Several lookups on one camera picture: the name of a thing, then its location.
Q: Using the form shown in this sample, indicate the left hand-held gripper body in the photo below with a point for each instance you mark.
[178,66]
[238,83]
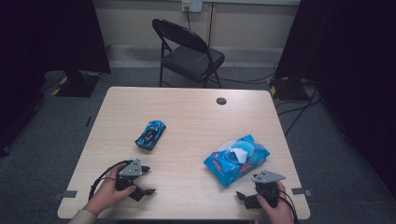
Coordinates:
[129,174]

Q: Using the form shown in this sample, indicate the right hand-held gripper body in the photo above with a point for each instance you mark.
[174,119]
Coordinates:
[267,189]

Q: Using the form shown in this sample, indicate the blue toy car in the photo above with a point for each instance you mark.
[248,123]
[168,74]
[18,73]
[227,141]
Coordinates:
[151,133]

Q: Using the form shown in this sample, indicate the blue wet wipes pack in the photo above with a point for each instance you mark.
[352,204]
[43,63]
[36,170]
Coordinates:
[224,166]

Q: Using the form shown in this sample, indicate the person's right hand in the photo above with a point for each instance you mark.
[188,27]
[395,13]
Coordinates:
[278,214]

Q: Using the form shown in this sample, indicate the person's left hand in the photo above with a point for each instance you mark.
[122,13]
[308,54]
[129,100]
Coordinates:
[107,191]

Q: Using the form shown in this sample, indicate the grey tape strip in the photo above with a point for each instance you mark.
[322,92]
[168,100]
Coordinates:
[300,191]
[67,194]

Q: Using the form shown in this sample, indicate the small black floor strip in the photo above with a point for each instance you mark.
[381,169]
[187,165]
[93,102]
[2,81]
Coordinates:
[88,121]

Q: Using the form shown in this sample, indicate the black stand base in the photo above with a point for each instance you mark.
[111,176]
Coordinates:
[288,90]
[77,85]

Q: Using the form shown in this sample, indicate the black folding chair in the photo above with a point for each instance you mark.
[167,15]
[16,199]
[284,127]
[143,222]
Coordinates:
[193,60]

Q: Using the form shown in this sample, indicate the black curtain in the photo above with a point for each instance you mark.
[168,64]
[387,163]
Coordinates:
[46,34]
[348,62]

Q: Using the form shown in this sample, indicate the beige wall conduit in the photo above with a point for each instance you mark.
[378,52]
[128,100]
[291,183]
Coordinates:
[211,25]

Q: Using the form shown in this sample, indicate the white wall socket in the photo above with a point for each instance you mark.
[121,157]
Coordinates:
[192,5]

